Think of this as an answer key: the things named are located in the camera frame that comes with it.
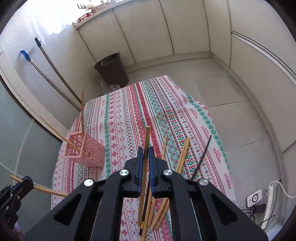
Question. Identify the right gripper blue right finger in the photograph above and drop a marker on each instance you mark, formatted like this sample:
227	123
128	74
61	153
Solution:
151	168

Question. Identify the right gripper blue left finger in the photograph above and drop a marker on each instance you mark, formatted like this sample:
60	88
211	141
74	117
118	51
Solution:
140	169

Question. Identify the wooden chopstick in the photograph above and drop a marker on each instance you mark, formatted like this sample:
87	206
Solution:
164	147
144	175
60	135
45	190
160	215
182	156
144	230
82	111

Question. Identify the wooden chopstick on table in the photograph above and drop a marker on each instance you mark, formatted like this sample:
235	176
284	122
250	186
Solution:
164	147
160	215
144	230
182	156

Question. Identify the patterned striped tablecloth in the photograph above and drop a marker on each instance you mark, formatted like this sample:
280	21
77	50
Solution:
118	121

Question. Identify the black chopstick gold tip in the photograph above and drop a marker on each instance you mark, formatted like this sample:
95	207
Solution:
146	205

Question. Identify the black chopstick on right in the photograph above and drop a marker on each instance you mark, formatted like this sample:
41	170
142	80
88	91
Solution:
201	160

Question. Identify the pink perforated utensil basket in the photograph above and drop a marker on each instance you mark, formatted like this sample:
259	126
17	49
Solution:
84	150

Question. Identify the leaning wooden chopstick in basket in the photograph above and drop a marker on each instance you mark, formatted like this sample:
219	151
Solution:
60	135

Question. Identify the upright wooden chopstick in basket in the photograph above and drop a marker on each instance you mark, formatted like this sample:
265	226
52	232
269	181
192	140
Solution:
82	111

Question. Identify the dark brown trash bin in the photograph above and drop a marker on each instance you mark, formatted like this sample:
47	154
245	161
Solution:
112	71

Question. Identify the white round device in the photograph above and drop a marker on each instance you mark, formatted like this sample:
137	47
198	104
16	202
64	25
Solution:
253	198

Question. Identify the white power strip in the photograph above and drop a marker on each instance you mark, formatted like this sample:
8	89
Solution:
269	197

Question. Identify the blue handled mop pole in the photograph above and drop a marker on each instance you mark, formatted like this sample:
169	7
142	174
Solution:
50	82

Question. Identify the green handled broom pole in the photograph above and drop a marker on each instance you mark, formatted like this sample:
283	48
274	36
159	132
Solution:
39	45

